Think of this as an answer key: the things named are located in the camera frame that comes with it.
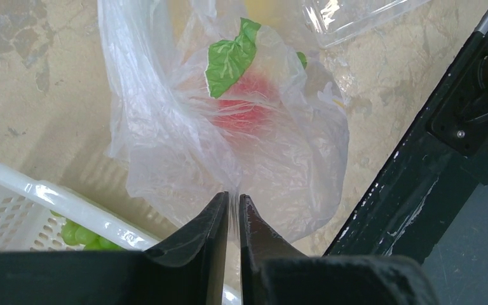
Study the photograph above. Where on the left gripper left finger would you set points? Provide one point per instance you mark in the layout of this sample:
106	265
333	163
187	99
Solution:
185	268

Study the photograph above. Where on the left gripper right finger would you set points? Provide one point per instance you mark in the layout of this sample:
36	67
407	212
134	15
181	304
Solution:
274	272

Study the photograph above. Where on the red apple from bag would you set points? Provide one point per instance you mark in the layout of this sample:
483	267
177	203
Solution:
249	108

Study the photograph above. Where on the clear printed plastic bag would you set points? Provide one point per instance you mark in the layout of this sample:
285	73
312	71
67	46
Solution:
211	96

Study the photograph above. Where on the yellow lemon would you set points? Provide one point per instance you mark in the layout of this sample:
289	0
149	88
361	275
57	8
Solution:
262	10

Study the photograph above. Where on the green grapes bunch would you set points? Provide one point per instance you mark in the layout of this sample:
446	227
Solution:
75	235

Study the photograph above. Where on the white plastic basket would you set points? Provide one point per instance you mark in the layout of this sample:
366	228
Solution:
27	224

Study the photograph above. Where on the black base frame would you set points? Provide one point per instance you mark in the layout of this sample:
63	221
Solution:
433	170

